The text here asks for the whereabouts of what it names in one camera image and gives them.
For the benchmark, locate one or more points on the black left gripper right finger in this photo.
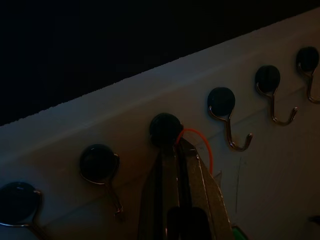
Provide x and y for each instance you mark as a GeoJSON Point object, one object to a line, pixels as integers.
{"type": "Point", "coordinates": [202, 187]}

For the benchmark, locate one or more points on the black magnet metal hook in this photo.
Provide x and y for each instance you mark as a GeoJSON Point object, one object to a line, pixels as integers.
{"type": "Point", "coordinates": [163, 127]}
{"type": "Point", "coordinates": [221, 101]}
{"type": "Point", "coordinates": [97, 162]}
{"type": "Point", "coordinates": [307, 57]}
{"type": "Point", "coordinates": [267, 77]}
{"type": "Point", "coordinates": [17, 202]}

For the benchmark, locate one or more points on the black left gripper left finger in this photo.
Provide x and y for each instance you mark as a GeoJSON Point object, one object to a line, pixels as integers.
{"type": "Point", "coordinates": [157, 195]}

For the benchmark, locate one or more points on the white hook board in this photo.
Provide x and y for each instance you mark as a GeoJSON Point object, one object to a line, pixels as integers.
{"type": "Point", "coordinates": [262, 175]}

